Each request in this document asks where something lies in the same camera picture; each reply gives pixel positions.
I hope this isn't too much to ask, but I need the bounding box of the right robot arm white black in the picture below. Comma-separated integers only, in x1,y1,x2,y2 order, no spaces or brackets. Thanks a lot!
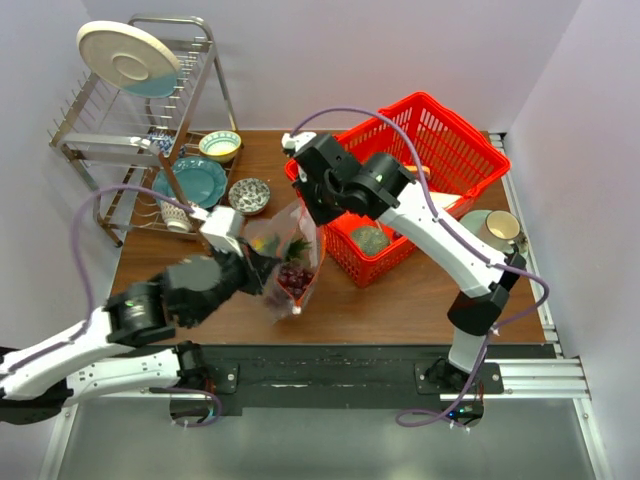
281,132,525,393

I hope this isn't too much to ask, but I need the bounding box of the metal dish rack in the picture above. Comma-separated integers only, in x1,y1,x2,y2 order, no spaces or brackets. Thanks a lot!
47,14,246,249

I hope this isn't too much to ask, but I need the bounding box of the large white blue plate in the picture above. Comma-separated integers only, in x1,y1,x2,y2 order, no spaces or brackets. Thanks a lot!
76,21,182,99

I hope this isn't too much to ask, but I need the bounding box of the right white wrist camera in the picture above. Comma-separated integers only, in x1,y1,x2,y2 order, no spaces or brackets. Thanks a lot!
281,132,317,157

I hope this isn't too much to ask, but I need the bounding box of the small toy pineapple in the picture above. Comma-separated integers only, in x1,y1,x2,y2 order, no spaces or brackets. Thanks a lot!
250,233,311,262

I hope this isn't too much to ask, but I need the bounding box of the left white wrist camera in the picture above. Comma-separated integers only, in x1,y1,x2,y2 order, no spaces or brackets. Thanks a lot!
190,205,245,257

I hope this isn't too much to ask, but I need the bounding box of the black white patterned bowl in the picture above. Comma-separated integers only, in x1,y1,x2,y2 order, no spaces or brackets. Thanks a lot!
228,178,271,216

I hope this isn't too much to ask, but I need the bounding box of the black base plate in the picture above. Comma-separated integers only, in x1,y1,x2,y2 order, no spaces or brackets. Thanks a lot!
149,342,504,419

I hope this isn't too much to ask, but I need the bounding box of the teal scalloped plate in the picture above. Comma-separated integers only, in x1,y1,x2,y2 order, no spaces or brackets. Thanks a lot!
172,156,227,209

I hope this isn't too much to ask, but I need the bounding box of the aluminium frame rail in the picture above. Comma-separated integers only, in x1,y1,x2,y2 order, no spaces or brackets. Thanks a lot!
488,132,614,480

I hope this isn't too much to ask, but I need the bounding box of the red plastic shopping basket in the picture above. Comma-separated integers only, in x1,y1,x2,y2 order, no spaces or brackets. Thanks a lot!
284,91,512,289

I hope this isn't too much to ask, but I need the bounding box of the mint green saucer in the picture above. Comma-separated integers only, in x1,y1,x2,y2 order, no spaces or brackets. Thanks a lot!
460,210,529,258

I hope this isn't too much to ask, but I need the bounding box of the clear zip top bag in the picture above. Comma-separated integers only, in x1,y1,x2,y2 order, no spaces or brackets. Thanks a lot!
245,200,326,323

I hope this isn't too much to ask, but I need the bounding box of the yellow rimmed teal bowl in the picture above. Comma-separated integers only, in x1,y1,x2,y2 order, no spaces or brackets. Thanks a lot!
198,130,242,163

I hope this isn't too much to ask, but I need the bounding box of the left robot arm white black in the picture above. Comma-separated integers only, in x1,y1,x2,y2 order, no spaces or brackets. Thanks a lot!
1,245,282,426

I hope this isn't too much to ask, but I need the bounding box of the white green leek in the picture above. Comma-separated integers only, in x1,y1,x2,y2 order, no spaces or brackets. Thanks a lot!
430,191,462,212

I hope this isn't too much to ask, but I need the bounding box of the green netted melon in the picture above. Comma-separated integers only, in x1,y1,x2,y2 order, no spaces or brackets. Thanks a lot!
350,225,391,257

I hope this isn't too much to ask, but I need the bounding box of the patterned bowl in rack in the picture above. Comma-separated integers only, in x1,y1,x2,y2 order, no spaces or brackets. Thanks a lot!
160,200,193,234

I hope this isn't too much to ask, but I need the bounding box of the blue patterned dish in rack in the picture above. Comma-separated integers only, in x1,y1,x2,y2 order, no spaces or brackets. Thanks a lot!
147,128,187,158

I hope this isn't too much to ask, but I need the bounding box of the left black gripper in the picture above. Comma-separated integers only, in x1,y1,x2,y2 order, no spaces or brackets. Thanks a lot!
190,236,284,327

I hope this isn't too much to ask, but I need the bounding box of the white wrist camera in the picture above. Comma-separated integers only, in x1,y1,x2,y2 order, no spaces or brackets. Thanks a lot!
190,205,245,257
281,132,317,157

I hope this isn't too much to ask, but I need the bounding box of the cream enamel mug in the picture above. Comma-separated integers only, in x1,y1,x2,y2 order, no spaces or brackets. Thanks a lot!
478,210,524,253

